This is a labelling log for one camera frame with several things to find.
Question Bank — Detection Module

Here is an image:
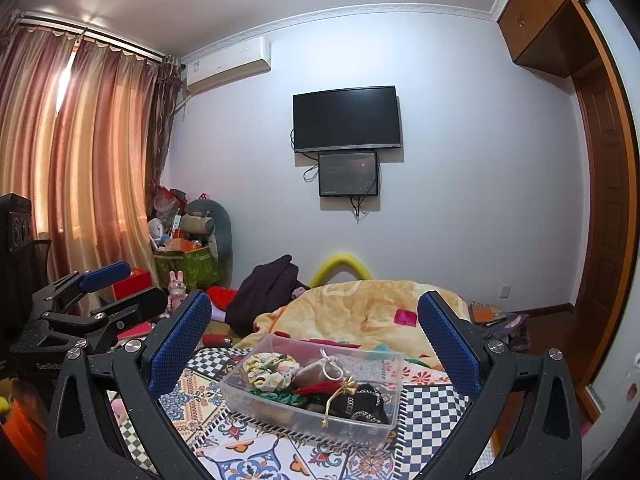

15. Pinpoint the red thermos bottle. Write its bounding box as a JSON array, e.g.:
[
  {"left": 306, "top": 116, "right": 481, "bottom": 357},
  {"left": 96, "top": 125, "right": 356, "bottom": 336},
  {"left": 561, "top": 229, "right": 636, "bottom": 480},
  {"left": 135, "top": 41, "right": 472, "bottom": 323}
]
[{"left": 202, "top": 334, "right": 233, "bottom": 348}]

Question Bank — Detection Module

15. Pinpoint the white air conditioner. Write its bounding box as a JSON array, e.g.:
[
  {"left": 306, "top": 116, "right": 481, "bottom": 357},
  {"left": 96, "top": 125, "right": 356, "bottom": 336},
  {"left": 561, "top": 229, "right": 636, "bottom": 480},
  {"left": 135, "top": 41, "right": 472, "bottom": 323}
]
[{"left": 183, "top": 36, "right": 272, "bottom": 96}]

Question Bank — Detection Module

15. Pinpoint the grey plush toy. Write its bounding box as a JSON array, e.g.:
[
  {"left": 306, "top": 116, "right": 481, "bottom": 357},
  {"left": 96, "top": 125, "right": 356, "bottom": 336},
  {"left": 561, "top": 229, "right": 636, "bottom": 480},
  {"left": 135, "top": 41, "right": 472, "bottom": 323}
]
[{"left": 180, "top": 198, "right": 232, "bottom": 262}]

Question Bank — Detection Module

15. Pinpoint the pink rabbit figurine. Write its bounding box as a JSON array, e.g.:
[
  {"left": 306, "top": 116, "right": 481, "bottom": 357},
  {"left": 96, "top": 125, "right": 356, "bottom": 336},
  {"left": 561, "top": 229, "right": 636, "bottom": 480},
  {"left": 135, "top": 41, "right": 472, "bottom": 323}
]
[{"left": 160, "top": 271, "right": 186, "bottom": 318}]

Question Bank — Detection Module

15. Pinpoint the clear plastic storage box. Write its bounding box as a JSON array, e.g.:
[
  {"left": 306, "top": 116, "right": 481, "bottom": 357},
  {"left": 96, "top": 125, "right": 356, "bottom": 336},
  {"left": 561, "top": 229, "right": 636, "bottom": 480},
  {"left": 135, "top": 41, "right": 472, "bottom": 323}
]
[{"left": 219, "top": 335, "right": 404, "bottom": 448}]

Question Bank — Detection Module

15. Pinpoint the orange pink curtain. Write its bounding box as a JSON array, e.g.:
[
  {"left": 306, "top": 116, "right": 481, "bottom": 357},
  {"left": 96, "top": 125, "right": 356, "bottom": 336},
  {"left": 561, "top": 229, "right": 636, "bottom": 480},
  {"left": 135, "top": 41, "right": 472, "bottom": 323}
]
[{"left": 1, "top": 18, "right": 181, "bottom": 280}]

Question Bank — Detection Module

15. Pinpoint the brown wooden door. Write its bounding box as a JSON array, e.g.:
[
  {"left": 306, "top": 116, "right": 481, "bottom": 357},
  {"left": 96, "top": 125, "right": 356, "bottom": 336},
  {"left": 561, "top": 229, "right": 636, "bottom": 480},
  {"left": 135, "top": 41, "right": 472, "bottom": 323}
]
[{"left": 573, "top": 60, "right": 637, "bottom": 389}]

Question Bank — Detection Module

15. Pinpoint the black wall television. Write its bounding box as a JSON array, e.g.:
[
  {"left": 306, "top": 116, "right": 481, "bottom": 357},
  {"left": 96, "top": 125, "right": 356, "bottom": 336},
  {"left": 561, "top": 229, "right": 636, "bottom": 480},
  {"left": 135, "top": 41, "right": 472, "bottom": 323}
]
[{"left": 292, "top": 86, "right": 402, "bottom": 153}]

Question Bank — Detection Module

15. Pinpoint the black beaded pouch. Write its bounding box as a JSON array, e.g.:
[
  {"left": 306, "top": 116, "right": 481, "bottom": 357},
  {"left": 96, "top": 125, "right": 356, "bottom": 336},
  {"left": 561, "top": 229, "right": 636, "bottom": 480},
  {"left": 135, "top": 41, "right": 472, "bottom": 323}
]
[{"left": 328, "top": 384, "right": 388, "bottom": 425}]

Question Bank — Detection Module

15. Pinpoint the green storage box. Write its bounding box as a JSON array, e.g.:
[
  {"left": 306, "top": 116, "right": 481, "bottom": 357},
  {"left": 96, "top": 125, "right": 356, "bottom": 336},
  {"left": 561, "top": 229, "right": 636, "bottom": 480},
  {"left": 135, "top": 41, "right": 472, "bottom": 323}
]
[{"left": 153, "top": 247, "right": 226, "bottom": 290}]

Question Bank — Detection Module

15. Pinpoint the small black wall monitor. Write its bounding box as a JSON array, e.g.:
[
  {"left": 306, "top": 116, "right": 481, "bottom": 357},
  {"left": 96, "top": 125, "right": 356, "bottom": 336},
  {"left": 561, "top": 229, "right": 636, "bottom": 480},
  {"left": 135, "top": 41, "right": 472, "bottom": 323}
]
[{"left": 318, "top": 151, "right": 378, "bottom": 198}]

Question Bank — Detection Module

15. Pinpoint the yellow foam arch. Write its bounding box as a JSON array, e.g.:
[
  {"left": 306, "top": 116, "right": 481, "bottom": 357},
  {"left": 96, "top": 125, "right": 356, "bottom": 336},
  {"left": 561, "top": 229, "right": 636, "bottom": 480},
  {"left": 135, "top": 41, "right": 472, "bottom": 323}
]
[{"left": 309, "top": 254, "right": 372, "bottom": 288}]

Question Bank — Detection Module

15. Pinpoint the wooden overhead cabinet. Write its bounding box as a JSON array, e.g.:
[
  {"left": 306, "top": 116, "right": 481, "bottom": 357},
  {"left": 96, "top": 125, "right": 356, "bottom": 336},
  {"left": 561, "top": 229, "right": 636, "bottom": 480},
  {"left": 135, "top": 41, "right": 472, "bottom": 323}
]
[{"left": 498, "top": 0, "right": 598, "bottom": 78}]

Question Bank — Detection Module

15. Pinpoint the green knitted item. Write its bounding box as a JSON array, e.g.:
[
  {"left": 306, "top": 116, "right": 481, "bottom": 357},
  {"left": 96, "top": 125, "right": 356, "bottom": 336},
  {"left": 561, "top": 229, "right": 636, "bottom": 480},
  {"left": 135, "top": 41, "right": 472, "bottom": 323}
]
[{"left": 250, "top": 388, "right": 308, "bottom": 408}]

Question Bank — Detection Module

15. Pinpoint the red drawstring pouch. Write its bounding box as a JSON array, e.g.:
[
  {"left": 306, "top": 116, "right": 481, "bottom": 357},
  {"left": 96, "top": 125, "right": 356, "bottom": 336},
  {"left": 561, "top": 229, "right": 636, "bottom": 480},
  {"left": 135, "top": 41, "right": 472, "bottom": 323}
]
[{"left": 293, "top": 380, "right": 343, "bottom": 396}]

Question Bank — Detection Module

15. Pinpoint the yellow fleece blanket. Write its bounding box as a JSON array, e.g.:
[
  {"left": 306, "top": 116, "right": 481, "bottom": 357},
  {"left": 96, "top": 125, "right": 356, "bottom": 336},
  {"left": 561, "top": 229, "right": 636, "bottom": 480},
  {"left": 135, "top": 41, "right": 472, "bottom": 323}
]
[{"left": 235, "top": 280, "right": 471, "bottom": 367}]

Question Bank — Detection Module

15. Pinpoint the dark purple clothing pile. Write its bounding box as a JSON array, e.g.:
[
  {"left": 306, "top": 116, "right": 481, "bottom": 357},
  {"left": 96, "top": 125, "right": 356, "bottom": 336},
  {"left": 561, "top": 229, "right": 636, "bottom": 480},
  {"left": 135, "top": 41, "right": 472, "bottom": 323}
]
[{"left": 226, "top": 255, "right": 309, "bottom": 337}]

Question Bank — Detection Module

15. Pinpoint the floral scrunchie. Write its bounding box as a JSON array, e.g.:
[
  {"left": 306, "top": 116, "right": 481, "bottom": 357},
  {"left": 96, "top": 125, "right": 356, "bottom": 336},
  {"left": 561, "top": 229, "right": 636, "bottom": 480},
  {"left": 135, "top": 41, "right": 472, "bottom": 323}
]
[{"left": 241, "top": 352, "right": 300, "bottom": 392}]

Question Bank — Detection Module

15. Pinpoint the red gift box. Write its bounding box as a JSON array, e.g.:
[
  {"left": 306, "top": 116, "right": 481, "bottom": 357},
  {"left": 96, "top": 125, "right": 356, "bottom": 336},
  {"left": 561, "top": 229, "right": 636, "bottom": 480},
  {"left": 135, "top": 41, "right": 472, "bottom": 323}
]
[{"left": 112, "top": 268, "right": 153, "bottom": 300}]

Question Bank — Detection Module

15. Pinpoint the patterned patchwork table cover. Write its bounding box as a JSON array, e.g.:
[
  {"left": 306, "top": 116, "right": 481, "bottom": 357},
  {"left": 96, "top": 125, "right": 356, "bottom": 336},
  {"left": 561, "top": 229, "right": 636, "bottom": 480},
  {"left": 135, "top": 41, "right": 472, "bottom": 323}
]
[{"left": 106, "top": 343, "right": 501, "bottom": 480}]

